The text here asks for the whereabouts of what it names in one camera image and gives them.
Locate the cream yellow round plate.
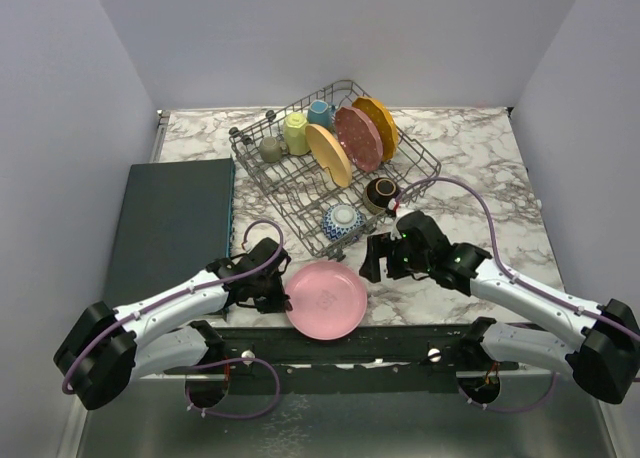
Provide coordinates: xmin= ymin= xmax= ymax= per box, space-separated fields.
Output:
xmin=306 ymin=124 xmax=352 ymax=188

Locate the blue ceramic mug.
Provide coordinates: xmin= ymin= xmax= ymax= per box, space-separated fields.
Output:
xmin=307 ymin=100 xmax=336 ymax=130

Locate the brown patterned bowl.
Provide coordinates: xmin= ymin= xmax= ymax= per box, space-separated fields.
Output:
xmin=363 ymin=177 xmax=400 ymax=215

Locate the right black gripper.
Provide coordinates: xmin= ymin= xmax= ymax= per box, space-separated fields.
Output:
xmin=359 ymin=231 xmax=433 ymax=282

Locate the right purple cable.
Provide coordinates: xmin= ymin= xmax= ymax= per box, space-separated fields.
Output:
xmin=389 ymin=176 xmax=640 ymax=414

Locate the red blue patterned bowl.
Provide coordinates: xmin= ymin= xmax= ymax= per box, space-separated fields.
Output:
xmin=321 ymin=203 xmax=364 ymax=242

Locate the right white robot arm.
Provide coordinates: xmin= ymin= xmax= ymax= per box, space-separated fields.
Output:
xmin=359 ymin=211 xmax=639 ymax=404

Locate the grey wire dish rack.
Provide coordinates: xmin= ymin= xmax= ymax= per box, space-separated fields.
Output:
xmin=229 ymin=79 xmax=441 ymax=261

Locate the pink polka dot plate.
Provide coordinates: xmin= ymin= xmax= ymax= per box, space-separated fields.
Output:
xmin=334 ymin=106 xmax=383 ymax=173

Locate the light green ceramic mug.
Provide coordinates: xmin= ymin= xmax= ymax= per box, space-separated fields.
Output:
xmin=283 ymin=112 xmax=310 ymax=156

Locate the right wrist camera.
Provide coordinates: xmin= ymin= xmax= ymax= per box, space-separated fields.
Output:
xmin=386 ymin=198 xmax=414 ymax=220

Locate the grey ceramic mug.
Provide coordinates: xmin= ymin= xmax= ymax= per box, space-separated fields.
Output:
xmin=258 ymin=136 xmax=288 ymax=164

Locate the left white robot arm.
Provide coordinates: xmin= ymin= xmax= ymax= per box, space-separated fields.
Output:
xmin=53 ymin=238 xmax=291 ymax=410

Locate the yellow polka dot plate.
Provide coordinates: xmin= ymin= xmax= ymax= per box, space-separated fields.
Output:
xmin=352 ymin=96 xmax=399 ymax=162

